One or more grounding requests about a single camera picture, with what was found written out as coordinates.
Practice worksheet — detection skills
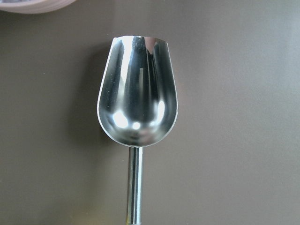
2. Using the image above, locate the metal ice scoop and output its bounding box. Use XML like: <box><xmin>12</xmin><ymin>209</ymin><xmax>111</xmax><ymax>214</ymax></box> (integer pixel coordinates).
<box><xmin>97</xmin><ymin>36</ymin><xmax>178</xmax><ymax>225</ymax></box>

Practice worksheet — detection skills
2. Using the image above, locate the pink bowl with ice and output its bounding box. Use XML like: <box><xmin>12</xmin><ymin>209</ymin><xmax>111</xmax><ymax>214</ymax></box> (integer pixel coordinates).
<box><xmin>0</xmin><ymin>0</ymin><xmax>75</xmax><ymax>14</ymax></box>

